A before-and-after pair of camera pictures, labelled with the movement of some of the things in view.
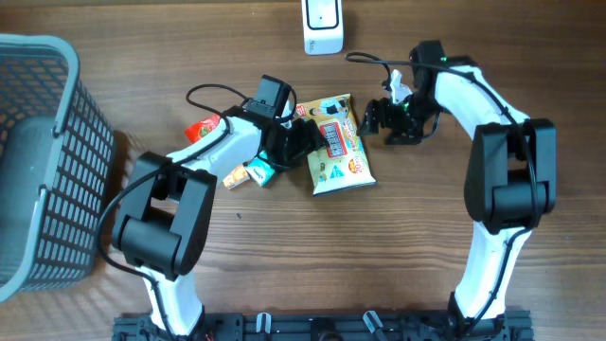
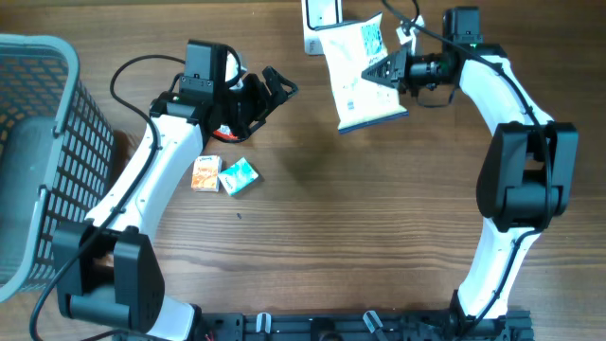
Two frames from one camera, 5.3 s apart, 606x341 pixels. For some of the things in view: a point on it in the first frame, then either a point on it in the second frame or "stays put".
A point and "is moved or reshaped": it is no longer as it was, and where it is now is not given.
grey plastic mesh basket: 57,167 stays put
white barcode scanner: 323,30 stays put
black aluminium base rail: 515,326 stays put
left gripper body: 289,145 → 244,104
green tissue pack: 260,170 → 238,176
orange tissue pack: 236,177 is moved or reshaped
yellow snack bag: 344,164 → 353,45
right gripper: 385,105 → 398,63
